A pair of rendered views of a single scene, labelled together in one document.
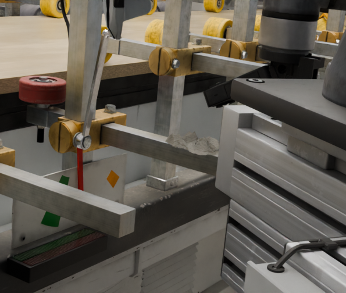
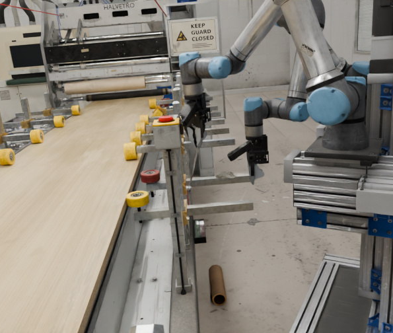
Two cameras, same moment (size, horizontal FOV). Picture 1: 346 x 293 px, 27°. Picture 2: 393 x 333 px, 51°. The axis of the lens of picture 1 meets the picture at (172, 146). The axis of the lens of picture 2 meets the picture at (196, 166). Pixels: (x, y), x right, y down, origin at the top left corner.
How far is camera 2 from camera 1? 1.04 m
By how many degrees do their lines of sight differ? 32
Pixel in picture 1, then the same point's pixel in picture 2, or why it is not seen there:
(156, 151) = (213, 182)
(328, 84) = (333, 146)
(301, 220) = (328, 180)
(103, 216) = (246, 205)
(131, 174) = not seen: hidden behind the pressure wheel
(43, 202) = (219, 210)
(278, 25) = (256, 129)
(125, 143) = (198, 184)
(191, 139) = (224, 174)
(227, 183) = (290, 180)
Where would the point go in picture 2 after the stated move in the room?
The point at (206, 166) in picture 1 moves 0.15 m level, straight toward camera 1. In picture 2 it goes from (234, 180) to (257, 189)
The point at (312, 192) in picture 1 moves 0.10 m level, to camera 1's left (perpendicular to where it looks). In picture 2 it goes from (331, 172) to (312, 180)
